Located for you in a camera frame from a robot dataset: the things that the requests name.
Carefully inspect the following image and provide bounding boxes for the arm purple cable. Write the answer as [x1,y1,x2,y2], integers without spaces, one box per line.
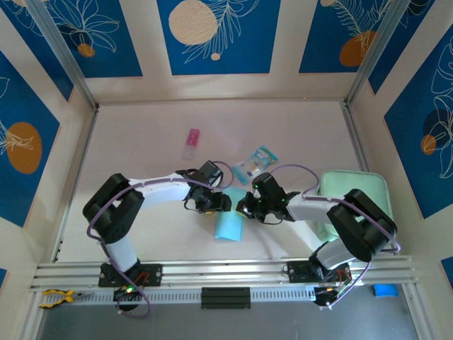
[270,163,403,311]
[86,161,234,318]

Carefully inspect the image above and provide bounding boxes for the small blue block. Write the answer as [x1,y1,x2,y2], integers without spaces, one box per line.
[371,283,399,298]

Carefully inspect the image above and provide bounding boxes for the slotted grey cable duct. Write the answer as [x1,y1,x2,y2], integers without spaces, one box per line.
[38,285,319,308]

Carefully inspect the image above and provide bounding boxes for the aluminium mounting rail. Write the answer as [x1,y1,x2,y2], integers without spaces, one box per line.
[30,254,420,295]

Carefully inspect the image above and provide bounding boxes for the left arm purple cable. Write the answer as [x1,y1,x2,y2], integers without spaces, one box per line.
[86,161,234,318]

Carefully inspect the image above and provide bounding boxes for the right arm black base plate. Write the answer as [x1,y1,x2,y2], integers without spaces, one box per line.
[287,260,351,284]

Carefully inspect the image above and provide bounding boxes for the blue white snack packet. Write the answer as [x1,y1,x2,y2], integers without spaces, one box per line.
[229,144,279,186]

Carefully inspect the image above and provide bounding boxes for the light blue cloth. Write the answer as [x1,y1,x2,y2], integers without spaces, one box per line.
[214,186,248,242]

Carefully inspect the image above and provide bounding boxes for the aluminium table edge rail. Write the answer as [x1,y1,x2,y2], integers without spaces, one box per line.
[340,101,397,256]
[52,104,99,265]

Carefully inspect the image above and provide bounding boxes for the black controller board with wires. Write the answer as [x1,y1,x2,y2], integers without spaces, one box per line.
[313,274,352,309]
[112,285,143,313]

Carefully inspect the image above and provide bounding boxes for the yellow black pliers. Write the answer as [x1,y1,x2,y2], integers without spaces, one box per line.
[38,288,95,309]

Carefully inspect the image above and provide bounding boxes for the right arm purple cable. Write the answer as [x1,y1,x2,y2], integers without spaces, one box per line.
[270,163,403,311]

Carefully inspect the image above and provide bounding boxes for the mint green zip pouch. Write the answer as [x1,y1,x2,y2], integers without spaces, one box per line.
[314,169,396,252]

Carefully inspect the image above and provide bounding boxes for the black ribbed block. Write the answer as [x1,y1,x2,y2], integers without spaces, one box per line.
[200,286,251,310]

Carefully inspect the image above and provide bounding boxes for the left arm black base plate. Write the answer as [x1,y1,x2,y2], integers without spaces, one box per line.
[98,262,164,288]

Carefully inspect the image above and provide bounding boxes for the clear bottle with pink cap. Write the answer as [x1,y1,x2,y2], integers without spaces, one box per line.
[181,128,202,162]

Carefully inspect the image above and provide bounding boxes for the aluminium frame post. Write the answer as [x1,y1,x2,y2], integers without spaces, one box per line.
[345,0,415,107]
[26,0,98,111]

